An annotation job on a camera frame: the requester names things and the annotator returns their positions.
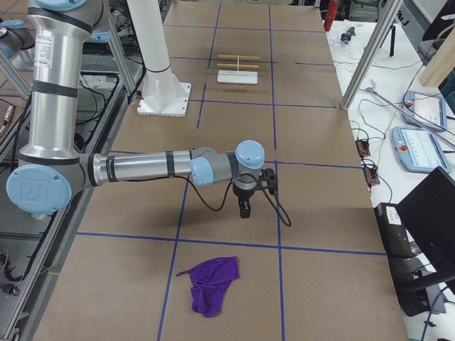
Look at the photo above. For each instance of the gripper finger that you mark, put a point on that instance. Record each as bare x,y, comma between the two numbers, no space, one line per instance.
245,208

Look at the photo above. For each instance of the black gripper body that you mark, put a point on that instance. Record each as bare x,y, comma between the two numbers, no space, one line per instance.
242,195

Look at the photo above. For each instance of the purple towel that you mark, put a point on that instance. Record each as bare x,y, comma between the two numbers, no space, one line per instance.
210,281

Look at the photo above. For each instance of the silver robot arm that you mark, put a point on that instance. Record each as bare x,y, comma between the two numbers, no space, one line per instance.
50,171
15,37

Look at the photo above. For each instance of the white wooden towel rack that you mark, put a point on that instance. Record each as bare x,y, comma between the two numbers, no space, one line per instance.
233,69

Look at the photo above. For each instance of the black monitor stand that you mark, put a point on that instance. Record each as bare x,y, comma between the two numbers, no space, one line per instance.
418,236

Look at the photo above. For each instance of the near teach pendant tablet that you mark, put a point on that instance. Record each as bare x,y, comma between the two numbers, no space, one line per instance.
418,150

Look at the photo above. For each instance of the teach pendant tablet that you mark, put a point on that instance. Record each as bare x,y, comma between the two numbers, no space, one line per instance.
429,109
418,150

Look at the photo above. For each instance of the folded blue umbrella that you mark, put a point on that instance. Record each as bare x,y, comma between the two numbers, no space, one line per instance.
347,36

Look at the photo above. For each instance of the far teach pendant tablet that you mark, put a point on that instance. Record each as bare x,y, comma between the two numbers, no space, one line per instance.
429,109

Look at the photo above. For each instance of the red cylinder bottle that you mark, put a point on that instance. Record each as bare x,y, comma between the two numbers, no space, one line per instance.
330,14

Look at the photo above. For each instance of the aluminium frame post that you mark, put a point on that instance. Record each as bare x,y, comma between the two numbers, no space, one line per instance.
379,33

